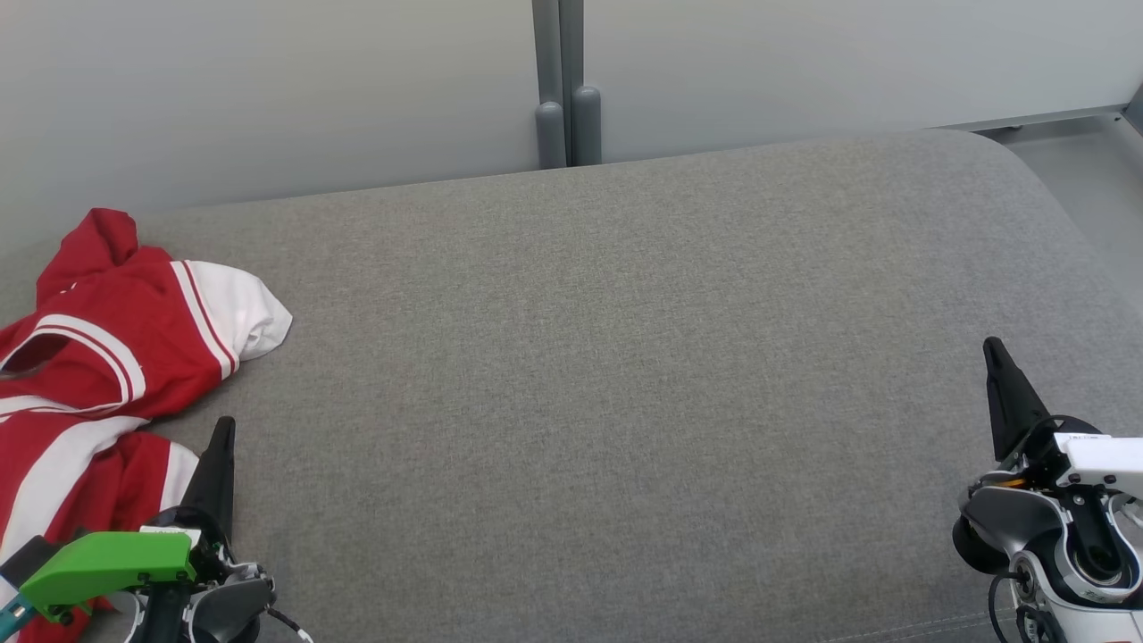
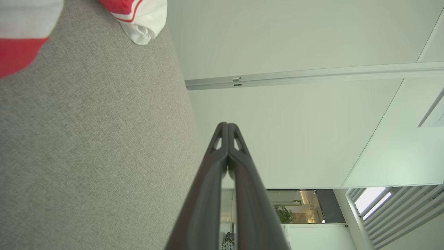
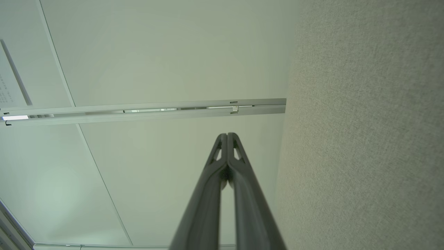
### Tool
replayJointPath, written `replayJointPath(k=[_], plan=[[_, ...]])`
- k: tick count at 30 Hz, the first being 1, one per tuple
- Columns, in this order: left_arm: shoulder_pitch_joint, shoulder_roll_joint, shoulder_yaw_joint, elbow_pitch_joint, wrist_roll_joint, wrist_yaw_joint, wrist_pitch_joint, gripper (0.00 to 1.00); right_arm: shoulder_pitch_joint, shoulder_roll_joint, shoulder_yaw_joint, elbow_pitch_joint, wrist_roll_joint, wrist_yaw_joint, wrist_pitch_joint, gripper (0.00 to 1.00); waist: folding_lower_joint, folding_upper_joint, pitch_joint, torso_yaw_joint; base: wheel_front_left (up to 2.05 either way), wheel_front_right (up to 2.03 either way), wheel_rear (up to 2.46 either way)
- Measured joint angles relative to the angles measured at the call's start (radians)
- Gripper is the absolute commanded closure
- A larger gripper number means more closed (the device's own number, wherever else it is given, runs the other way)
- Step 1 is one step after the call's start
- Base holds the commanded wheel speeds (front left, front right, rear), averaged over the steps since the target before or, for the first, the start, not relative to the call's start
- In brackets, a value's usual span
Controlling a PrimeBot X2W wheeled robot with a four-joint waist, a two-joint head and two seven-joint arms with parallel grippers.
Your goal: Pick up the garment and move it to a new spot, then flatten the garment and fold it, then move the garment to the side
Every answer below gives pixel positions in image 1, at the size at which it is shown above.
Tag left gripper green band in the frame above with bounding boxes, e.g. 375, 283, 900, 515
18, 416, 238, 624

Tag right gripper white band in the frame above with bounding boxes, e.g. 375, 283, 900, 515
982, 337, 1143, 501

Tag red shorts with white trim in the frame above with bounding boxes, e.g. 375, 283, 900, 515
0, 411, 199, 643

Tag red Bulls jersey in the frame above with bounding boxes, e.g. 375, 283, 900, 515
0, 208, 294, 421

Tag grey fabric sofa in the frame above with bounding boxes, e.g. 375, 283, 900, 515
0, 128, 1143, 643

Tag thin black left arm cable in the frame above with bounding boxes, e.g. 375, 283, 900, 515
266, 607, 313, 643

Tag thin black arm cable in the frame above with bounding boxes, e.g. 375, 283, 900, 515
987, 572, 1028, 643
266, 607, 313, 643

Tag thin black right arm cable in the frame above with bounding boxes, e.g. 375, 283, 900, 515
987, 572, 1028, 643

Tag grey metal partition base rail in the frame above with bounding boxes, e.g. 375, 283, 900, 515
942, 85, 1143, 137

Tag grey metal partition post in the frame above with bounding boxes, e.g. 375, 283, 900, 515
533, 0, 569, 169
560, 0, 603, 167

